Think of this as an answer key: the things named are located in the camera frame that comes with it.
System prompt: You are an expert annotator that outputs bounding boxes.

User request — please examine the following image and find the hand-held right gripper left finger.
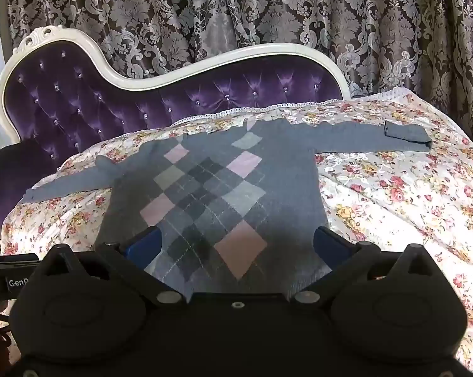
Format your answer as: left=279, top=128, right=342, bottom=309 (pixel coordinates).
left=44, top=227, right=183, bottom=310

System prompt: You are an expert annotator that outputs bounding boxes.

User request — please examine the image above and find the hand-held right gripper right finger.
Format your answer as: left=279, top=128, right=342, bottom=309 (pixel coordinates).
left=291, top=227, right=433, bottom=309

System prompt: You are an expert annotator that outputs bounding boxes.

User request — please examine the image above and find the grey argyle sweater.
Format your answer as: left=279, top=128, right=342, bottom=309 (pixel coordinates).
left=22, top=120, right=433, bottom=295

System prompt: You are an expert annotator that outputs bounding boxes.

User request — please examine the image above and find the floral blanket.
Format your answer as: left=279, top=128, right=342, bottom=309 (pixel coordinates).
left=1, top=88, right=473, bottom=377

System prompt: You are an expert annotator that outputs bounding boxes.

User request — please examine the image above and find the purple tufted sofa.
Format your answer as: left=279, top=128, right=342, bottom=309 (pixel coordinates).
left=0, top=25, right=349, bottom=252

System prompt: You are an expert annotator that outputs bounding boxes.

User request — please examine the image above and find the brown damask curtain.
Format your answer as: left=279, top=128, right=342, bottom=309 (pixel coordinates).
left=1, top=0, right=473, bottom=154

